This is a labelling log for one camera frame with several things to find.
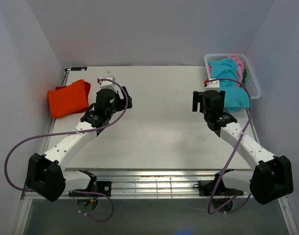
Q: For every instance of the aluminium front rail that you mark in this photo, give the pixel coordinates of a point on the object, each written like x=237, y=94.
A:
x=148, y=184

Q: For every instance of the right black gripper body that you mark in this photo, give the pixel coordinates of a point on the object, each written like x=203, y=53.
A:
x=222, y=94

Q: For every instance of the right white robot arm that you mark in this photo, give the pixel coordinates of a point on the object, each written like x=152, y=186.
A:
x=270, y=176

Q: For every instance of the green t shirt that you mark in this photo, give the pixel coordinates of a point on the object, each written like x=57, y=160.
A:
x=244, y=76

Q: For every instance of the white plastic basket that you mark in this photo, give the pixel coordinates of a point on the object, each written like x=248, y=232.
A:
x=251, y=82

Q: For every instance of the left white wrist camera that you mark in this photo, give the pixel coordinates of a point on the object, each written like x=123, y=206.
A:
x=107, y=84

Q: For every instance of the folded orange t shirt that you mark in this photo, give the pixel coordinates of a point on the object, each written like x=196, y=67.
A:
x=66, y=100

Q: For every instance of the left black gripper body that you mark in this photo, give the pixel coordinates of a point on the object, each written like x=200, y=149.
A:
x=119, y=104

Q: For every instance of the pink t shirt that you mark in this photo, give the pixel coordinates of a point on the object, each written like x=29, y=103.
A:
x=225, y=65

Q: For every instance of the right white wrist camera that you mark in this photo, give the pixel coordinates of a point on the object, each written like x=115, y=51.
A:
x=212, y=85

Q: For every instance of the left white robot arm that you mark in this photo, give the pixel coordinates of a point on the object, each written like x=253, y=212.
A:
x=46, y=173

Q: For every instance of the folded red t shirt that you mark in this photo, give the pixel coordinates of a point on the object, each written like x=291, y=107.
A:
x=87, y=89

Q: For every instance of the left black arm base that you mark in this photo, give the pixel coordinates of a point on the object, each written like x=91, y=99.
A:
x=103, y=187

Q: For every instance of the turquoise t shirt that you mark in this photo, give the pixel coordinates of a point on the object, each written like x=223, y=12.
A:
x=236, y=97

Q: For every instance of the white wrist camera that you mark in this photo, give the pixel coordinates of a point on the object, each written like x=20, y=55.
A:
x=212, y=85
x=107, y=84

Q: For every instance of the blue table label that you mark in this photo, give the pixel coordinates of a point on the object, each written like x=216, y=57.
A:
x=78, y=68

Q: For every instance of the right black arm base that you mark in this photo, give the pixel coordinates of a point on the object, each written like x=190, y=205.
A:
x=205, y=188

